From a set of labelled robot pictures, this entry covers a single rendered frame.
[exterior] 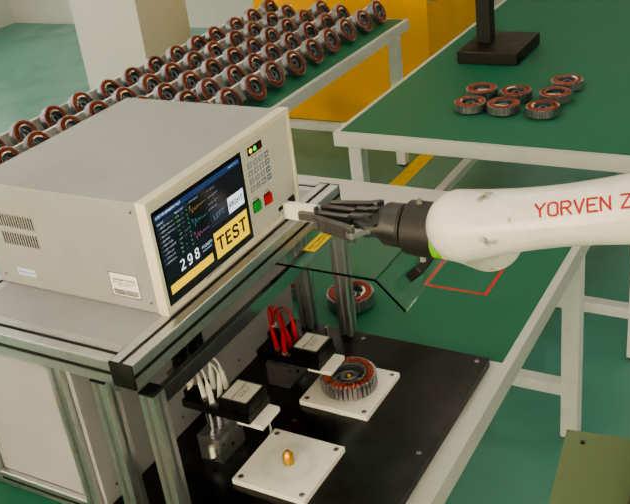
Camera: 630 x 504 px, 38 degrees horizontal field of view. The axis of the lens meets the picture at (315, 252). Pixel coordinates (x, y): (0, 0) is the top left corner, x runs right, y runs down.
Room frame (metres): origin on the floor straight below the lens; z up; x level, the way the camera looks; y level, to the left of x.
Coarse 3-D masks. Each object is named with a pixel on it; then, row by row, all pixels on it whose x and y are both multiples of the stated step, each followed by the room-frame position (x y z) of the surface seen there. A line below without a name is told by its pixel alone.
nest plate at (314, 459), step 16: (288, 432) 1.37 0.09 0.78; (272, 448) 1.33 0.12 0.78; (288, 448) 1.33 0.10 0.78; (304, 448) 1.32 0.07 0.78; (320, 448) 1.32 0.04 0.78; (336, 448) 1.31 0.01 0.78; (256, 464) 1.30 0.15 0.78; (272, 464) 1.29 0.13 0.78; (304, 464) 1.28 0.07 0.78; (320, 464) 1.27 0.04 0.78; (240, 480) 1.26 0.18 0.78; (256, 480) 1.25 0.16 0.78; (272, 480) 1.25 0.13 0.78; (288, 480) 1.24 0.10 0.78; (304, 480) 1.24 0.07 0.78; (320, 480) 1.23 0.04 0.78; (288, 496) 1.20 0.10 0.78; (304, 496) 1.20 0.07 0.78
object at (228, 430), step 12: (228, 420) 1.38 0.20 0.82; (204, 432) 1.35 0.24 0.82; (216, 432) 1.35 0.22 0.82; (228, 432) 1.35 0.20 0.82; (240, 432) 1.38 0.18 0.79; (204, 444) 1.34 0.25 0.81; (216, 444) 1.33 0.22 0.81; (228, 444) 1.34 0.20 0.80; (240, 444) 1.37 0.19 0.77; (204, 456) 1.34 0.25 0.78; (216, 456) 1.33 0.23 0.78; (228, 456) 1.34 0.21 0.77
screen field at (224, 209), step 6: (240, 192) 1.50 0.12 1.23; (228, 198) 1.46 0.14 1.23; (234, 198) 1.48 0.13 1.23; (240, 198) 1.49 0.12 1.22; (222, 204) 1.45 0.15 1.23; (228, 204) 1.46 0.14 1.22; (234, 204) 1.48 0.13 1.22; (240, 204) 1.49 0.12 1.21; (216, 210) 1.43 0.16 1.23; (222, 210) 1.45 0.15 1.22; (228, 210) 1.46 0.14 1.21; (234, 210) 1.47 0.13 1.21; (210, 216) 1.42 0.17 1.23; (216, 216) 1.43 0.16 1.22; (222, 216) 1.44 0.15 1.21; (216, 222) 1.43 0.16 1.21
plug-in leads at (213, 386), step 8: (216, 360) 1.37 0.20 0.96; (216, 368) 1.36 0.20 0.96; (224, 376) 1.37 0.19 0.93; (192, 384) 1.37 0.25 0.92; (200, 384) 1.35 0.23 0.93; (208, 384) 1.33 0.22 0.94; (216, 384) 1.35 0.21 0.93; (224, 384) 1.37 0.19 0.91; (184, 392) 1.36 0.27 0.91; (192, 392) 1.36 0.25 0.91; (200, 392) 1.36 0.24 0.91; (208, 392) 1.33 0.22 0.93
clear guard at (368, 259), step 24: (336, 240) 1.58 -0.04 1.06; (360, 240) 1.57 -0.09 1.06; (288, 264) 1.51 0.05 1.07; (312, 264) 1.50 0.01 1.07; (336, 264) 1.48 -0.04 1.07; (360, 264) 1.47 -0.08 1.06; (384, 264) 1.46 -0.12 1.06; (408, 264) 1.48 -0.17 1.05; (432, 264) 1.51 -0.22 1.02; (384, 288) 1.40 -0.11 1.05; (408, 288) 1.43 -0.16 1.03
